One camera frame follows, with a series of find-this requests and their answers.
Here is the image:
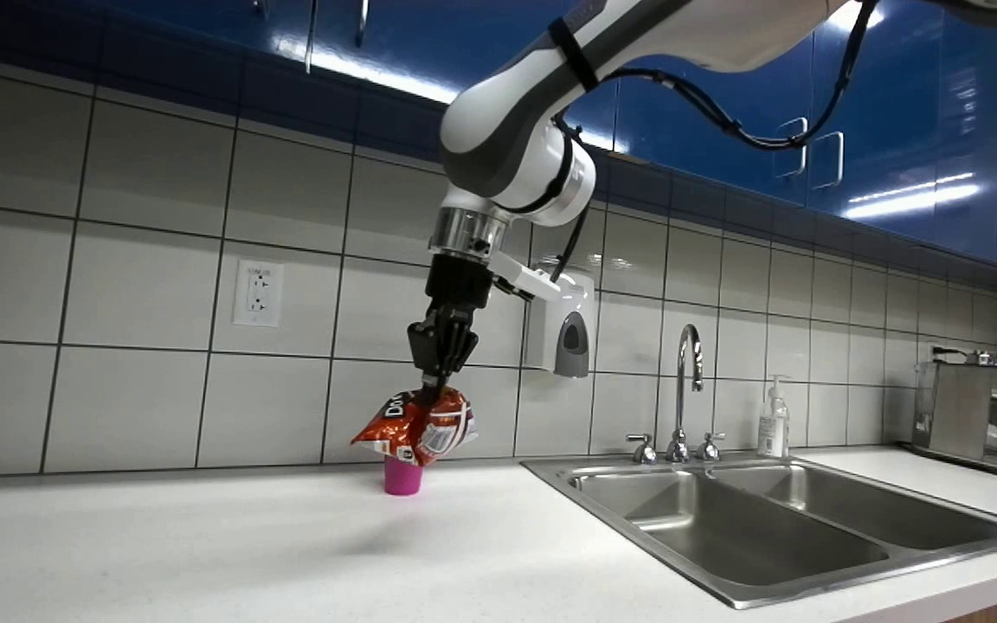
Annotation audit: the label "orange Doritos snack packet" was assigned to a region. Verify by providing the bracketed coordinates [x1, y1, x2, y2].
[351, 386, 482, 471]

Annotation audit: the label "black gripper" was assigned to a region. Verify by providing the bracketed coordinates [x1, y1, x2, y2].
[404, 248, 503, 401]

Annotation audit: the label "glossy blue wall cabinets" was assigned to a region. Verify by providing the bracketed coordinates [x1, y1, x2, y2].
[0, 0, 997, 296]

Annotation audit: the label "white wall soap dispenser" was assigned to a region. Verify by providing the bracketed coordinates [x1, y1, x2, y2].
[520, 285, 603, 380]

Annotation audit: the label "pink plastic cup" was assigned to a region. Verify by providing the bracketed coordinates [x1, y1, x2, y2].
[381, 452, 428, 503]

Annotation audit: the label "stainless steel countertop appliance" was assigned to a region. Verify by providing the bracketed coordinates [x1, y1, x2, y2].
[909, 343, 997, 485]

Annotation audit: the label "chrome faucet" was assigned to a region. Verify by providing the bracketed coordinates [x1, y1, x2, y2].
[666, 321, 711, 464]

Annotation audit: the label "clear pump soap bottle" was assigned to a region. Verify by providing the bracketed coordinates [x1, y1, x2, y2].
[753, 375, 791, 461]

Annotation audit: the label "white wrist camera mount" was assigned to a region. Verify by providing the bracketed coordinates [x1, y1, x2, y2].
[482, 248, 578, 308]

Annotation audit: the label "stainless steel double sink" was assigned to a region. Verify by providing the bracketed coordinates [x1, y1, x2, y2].
[523, 449, 997, 614]

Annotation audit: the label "white wall power outlet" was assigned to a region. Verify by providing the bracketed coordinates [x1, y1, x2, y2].
[233, 261, 285, 334]

